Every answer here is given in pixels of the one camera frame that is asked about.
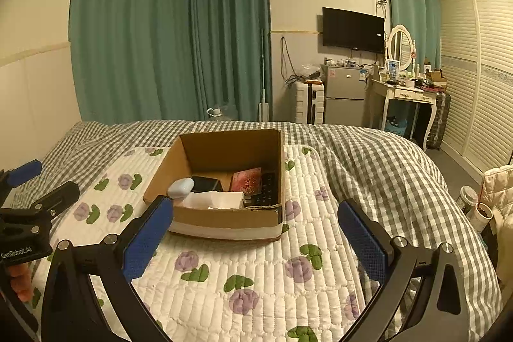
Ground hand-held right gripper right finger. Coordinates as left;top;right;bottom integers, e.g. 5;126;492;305
338;199;469;342

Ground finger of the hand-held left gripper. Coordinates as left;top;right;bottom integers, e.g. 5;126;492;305
0;182;80;225
0;160;43;193

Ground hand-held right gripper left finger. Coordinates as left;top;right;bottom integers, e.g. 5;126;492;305
40;196;175;342

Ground white cylindrical device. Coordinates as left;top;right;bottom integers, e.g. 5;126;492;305
167;178;195;199

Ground white bottle with red cap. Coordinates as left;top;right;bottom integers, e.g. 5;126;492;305
182;191;219;210

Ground cardboard box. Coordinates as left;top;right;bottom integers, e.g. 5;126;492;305
143;129;284;242

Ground black power bank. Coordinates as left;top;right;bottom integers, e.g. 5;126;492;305
191;174;224;194

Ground white power adapter block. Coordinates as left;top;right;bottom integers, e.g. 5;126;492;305
212;192;245;209

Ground black remote control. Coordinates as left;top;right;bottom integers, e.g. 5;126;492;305
244;171;279;206

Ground red patterned case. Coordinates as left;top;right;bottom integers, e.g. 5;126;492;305
229;167;263;195

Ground person's left hand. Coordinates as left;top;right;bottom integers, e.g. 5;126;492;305
8;262;35;303

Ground grey checked duvet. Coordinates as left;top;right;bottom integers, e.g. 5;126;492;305
8;120;503;342

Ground floral quilted mat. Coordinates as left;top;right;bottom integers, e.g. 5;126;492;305
72;144;385;342

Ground white lidded cup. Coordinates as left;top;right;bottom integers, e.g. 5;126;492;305
457;186;477;214

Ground white paper cup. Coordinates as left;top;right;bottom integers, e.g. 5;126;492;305
469;204;498;234

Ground blue patterned bag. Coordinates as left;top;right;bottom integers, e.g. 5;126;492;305
385;113;409;134

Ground dark suitcase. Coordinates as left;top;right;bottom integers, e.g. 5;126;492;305
427;91;451;150

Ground cream quilted jacket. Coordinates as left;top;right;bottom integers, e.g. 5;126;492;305
481;163;513;230

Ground clear water jug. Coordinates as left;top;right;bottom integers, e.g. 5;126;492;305
206;105;240;122

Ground grey small fridge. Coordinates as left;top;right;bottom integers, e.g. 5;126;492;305
321;63;371;125

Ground white ribbed suitcase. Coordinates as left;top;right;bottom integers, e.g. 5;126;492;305
296;79;325;124

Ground white dressing table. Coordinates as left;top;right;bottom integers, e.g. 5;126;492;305
369;78;439;150

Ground teal curtain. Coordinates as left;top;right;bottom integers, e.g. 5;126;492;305
383;0;442;70
186;0;273;122
70;0;192;122

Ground clear plastic bag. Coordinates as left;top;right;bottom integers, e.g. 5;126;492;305
299;63;323;80

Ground white mop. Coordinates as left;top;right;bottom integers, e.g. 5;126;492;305
258;29;271;122

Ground white oval mirror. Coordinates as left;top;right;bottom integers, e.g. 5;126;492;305
387;25;413;71

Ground white louvred wardrobe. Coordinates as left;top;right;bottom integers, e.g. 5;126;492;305
437;0;513;174

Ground hanging wall cables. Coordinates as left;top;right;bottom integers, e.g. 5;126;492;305
281;37;300;87

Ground black wall television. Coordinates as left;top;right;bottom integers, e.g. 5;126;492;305
322;7;385;54

